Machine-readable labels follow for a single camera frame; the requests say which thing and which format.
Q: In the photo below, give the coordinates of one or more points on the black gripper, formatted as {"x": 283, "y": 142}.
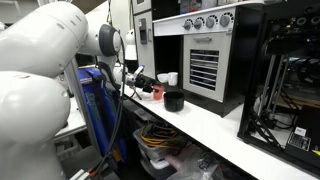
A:
{"x": 141, "y": 83}

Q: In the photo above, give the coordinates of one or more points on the pink translucent cup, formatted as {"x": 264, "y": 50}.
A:
{"x": 160, "y": 93}

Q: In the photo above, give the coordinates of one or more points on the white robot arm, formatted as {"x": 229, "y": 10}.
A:
{"x": 33, "y": 100}

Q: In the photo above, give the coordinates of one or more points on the black pot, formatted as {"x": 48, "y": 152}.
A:
{"x": 174, "y": 101}

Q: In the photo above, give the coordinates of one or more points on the white bowl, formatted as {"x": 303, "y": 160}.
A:
{"x": 162, "y": 77}

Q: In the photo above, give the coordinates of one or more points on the white mug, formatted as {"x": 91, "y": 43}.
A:
{"x": 173, "y": 78}

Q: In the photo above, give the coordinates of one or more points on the white black coffee maker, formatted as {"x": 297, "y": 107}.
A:
{"x": 131, "y": 43}

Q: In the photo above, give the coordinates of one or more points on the blue box green print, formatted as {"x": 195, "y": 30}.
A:
{"x": 95, "y": 110}
{"x": 115, "y": 133}

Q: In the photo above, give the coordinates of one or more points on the white toy kitchen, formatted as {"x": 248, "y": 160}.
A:
{"x": 213, "y": 66}

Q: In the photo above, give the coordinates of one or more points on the grey stove knob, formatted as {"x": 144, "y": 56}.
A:
{"x": 225, "y": 20}
{"x": 198, "y": 22}
{"x": 187, "y": 24}
{"x": 210, "y": 21}

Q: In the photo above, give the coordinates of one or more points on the pale pink pouch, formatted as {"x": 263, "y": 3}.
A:
{"x": 181, "y": 156}

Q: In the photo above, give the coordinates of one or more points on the clear bin white lid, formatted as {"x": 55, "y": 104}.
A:
{"x": 156, "y": 166}

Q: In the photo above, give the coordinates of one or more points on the clear plastic bag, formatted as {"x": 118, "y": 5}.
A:
{"x": 196, "y": 170}

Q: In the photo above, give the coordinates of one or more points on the black electronics box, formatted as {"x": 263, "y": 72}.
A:
{"x": 310, "y": 123}

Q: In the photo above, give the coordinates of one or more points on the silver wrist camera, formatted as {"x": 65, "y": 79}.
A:
{"x": 139, "y": 70}

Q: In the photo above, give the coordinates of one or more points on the grey aluminium post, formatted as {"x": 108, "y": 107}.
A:
{"x": 80, "y": 110}

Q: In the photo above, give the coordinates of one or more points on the black metal rack frame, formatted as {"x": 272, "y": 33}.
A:
{"x": 250, "y": 86}

